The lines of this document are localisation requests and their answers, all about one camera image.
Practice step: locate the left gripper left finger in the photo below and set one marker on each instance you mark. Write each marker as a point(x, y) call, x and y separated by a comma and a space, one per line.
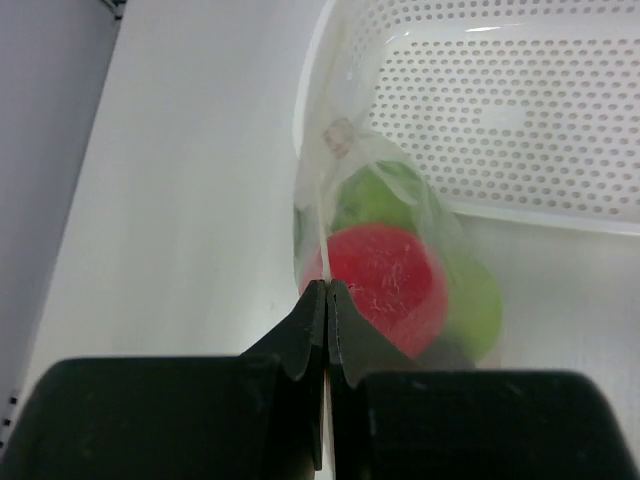
point(257, 415)

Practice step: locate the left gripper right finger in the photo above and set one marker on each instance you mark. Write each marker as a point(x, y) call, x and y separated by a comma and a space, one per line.
point(390, 419)

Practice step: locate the clear zip top bag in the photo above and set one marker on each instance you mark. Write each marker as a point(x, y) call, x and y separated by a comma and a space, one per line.
point(359, 112)

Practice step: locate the red fake tomato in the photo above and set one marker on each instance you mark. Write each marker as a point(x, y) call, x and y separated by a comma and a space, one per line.
point(397, 283)

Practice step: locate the green fake fruit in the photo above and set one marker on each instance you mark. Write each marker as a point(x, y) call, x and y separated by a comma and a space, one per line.
point(392, 193)

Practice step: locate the white perforated plastic basket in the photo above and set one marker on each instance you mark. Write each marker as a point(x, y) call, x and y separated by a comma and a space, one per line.
point(516, 110)

